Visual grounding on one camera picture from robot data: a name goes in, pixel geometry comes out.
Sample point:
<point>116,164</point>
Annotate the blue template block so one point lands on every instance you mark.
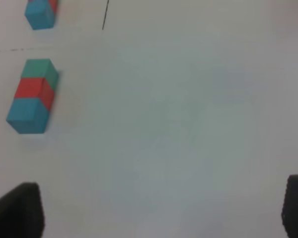
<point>40,14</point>

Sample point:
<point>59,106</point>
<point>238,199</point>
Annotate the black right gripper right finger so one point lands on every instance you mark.
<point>289,213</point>

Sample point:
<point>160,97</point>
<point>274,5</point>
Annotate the green block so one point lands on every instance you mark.
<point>38,68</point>

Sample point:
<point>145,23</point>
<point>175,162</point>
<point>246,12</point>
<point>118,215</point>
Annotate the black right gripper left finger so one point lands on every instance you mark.
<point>22,213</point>

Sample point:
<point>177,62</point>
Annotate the red template block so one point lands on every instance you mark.
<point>54,5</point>

